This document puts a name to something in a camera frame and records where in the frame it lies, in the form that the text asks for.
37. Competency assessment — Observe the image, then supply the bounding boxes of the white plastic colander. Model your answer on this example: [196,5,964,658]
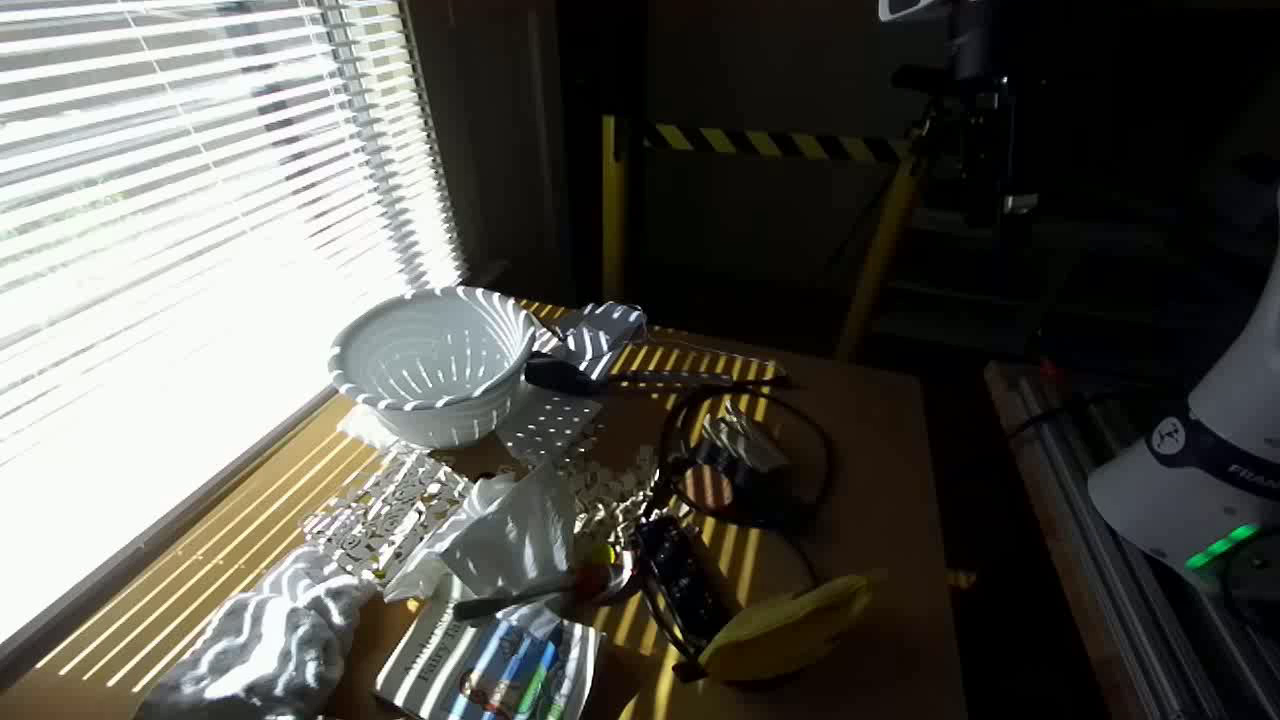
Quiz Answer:
[329,283,536,451]

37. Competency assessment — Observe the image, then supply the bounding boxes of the white striped folded cloth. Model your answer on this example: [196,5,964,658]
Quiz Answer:
[527,300,651,386]

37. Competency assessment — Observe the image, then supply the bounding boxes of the silver blister pack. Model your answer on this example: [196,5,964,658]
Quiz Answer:
[502,386,614,473]
[299,451,472,577]

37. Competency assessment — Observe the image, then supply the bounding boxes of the black power adapter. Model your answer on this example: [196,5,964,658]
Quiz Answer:
[670,411,793,515]

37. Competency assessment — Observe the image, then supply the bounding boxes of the black remote control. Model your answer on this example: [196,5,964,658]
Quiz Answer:
[631,512,737,645]

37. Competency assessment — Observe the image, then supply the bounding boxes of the small white box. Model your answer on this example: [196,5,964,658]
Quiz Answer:
[383,473,583,604]

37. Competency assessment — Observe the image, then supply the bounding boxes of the yellow black striped barrier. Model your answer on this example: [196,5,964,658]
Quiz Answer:
[596,112,936,358]

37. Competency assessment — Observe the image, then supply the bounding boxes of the large white window blinds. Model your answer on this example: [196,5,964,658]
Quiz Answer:
[0,0,464,645]

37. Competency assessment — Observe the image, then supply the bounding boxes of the black adapter cable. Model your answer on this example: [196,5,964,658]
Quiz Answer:
[651,386,839,664]

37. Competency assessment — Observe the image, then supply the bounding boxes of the black camera tripod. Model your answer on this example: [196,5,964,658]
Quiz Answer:
[872,0,1043,231]

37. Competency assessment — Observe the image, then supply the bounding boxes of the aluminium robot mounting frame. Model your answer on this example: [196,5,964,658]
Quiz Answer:
[985,358,1280,720]

